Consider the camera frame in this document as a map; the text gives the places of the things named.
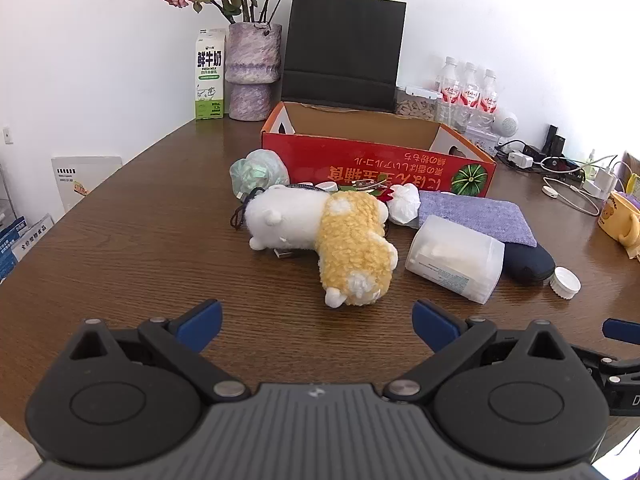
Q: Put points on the white charger plug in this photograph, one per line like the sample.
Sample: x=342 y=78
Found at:
x=602 y=180

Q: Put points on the silver metal hair clip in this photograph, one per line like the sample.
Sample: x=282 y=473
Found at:
x=367 y=188

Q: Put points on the black paper bag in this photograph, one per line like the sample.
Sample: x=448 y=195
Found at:
x=342 y=45

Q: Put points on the purple textured vase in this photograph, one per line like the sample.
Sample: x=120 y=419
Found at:
x=252 y=60

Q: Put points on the navy fabric pouch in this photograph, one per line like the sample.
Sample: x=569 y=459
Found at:
x=530 y=265

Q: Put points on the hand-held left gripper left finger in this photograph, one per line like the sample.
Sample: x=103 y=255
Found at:
x=200 y=325

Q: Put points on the white green milk carton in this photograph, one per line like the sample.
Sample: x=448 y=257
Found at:
x=209 y=75

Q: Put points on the clear container of seeds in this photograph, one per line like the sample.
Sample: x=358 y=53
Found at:
x=415 y=107

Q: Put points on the white booklet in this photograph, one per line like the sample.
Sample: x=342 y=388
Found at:
x=85 y=180

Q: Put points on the red fabric flower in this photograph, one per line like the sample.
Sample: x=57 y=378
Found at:
x=385 y=198

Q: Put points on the purple knitted cloth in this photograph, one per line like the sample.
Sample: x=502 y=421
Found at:
x=475 y=217

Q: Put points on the white round speaker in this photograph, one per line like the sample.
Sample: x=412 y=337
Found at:
x=507 y=122

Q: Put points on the white wall socket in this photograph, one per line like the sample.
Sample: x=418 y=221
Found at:
x=6 y=135

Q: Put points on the yellow mug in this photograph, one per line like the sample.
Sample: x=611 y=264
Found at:
x=615 y=215

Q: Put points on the white plush toy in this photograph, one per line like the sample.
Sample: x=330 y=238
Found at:
x=287 y=217

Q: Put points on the blue printed box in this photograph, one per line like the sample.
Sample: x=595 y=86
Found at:
x=10 y=255

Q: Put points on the yellow plush toy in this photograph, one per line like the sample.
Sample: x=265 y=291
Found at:
x=350 y=245

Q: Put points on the white power adapter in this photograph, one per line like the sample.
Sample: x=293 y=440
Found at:
x=521 y=159

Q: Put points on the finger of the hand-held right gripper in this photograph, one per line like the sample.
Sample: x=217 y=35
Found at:
x=622 y=331
x=600 y=357

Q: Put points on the white tissue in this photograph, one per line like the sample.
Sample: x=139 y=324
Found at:
x=404 y=205

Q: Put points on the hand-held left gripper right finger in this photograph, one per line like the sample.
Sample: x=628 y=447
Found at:
x=435 y=327

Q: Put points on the black power strip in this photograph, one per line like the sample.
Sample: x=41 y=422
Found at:
x=532 y=150

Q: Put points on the translucent cotton swab container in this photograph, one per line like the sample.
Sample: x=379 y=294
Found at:
x=450 y=260

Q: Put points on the iridescent plastic wrap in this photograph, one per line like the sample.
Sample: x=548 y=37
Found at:
x=257 y=172

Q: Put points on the clear water bottle red label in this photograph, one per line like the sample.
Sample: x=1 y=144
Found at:
x=489 y=96
x=470 y=90
x=448 y=85

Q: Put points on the white printed tin box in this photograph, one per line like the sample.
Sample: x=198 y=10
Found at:
x=482 y=136

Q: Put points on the white ribbed bottle cap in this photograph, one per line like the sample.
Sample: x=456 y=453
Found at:
x=566 y=280

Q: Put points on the red cardboard box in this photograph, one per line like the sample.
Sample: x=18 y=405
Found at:
x=360 y=160

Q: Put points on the black rectangular device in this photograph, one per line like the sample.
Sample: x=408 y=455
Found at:
x=554 y=140

